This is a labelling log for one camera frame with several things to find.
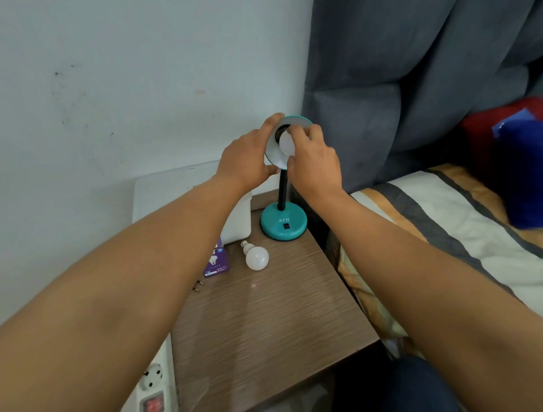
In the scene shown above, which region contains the person's right hand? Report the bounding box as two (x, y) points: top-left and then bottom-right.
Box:
(286, 124), (344, 205)

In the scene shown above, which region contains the person's left hand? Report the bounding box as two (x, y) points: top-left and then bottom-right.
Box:
(216, 112), (286, 194)

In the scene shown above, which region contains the white light bulb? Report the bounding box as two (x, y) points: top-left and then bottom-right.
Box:
(240, 240), (270, 272)
(278, 132), (297, 157)

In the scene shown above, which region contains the teal desk lamp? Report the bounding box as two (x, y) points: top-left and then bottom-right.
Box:
(260, 115), (315, 242)

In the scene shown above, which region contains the person's left forearm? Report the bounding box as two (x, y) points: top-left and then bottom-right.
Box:
(0, 173), (247, 412)

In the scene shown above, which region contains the person's right forearm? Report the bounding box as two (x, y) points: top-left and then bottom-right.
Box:
(313, 188), (543, 412)

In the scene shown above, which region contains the white plastic container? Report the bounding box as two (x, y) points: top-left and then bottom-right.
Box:
(132, 160), (253, 246)

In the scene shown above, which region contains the grey curtain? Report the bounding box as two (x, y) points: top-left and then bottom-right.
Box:
(300, 0), (543, 197)

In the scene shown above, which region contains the purple bulb box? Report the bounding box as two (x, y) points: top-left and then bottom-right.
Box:
(203, 238), (230, 279)

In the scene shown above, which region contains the brown wooden bedside table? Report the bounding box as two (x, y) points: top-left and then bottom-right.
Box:
(170, 188), (381, 412)

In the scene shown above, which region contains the red pillow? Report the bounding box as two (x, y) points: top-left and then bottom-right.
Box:
(460, 96), (543, 172)

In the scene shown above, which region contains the striped bed mattress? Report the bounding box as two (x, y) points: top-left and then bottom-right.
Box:
(326, 163), (543, 361)

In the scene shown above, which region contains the blue pillow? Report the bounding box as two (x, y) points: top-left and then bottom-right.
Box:
(491, 108), (543, 231)

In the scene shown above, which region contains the white power strip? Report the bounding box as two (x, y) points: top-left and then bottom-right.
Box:
(120, 333), (179, 412)

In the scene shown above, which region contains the person's leg in blue jeans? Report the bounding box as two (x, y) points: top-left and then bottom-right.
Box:
(334, 354), (462, 412)

